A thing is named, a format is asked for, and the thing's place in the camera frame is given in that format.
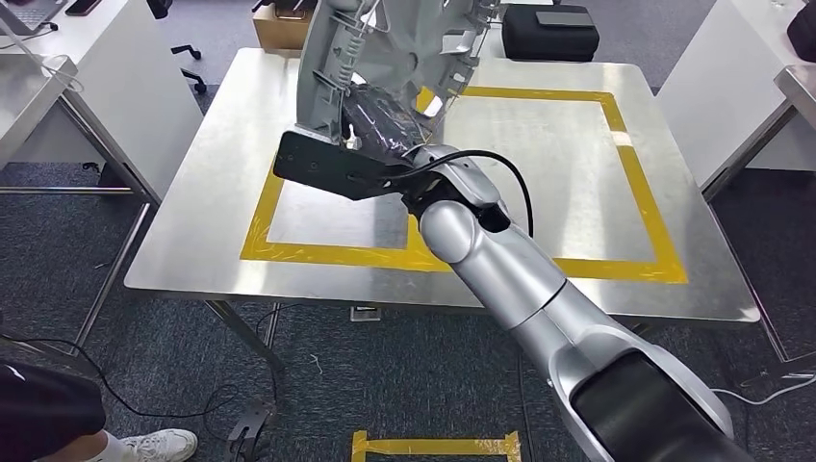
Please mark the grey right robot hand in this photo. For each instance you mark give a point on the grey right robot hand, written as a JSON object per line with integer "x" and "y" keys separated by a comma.
{"x": 382, "y": 124}

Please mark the silver wheel hubcap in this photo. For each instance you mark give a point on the silver wheel hubcap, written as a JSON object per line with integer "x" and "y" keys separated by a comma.
{"x": 395, "y": 38}

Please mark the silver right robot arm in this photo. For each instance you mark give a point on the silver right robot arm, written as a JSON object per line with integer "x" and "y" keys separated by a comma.
{"x": 523, "y": 280}

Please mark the steel workbench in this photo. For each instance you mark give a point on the steel workbench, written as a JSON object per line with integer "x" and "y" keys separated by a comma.
{"x": 204, "y": 223}

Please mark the yellow tape on workbench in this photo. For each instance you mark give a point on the yellow tape on workbench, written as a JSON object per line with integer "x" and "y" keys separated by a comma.
{"x": 637, "y": 191}

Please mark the brown cardboard box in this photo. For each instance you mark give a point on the brown cardboard box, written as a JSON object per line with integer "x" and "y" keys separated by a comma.
{"x": 280, "y": 32}

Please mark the black flat case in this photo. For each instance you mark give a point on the black flat case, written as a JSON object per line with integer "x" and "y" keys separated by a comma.
{"x": 548, "y": 38}

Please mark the metal floor socket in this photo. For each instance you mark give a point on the metal floor socket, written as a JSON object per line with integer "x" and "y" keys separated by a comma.
{"x": 365, "y": 313}

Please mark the black office chair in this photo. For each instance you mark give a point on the black office chair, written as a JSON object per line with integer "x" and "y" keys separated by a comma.
{"x": 191, "y": 78}

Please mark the white floor scrap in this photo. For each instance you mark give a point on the white floor scrap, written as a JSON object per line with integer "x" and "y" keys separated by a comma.
{"x": 316, "y": 363}

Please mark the white table with chrome legs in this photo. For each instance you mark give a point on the white table with chrome legs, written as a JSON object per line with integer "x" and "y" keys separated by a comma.
{"x": 127, "y": 95}

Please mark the black phone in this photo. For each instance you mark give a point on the black phone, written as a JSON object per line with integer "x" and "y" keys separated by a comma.
{"x": 83, "y": 6}

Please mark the white partition panel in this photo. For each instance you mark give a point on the white partition panel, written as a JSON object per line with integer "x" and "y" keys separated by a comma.
{"x": 714, "y": 76}

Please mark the grey laptop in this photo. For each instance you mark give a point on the grey laptop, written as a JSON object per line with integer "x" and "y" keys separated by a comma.
{"x": 32, "y": 14}

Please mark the steel table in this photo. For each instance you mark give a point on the steel table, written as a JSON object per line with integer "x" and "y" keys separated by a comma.
{"x": 797, "y": 83}

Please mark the black bag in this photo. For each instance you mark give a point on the black bag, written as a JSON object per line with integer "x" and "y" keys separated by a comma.
{"x": 804, "y": 25}

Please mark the person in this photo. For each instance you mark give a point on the person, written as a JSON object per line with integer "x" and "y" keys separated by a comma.
{"x": 44, "y": 408}

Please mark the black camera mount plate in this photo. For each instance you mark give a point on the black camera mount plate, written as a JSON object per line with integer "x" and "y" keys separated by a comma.
{"x": 325, "y": 166}

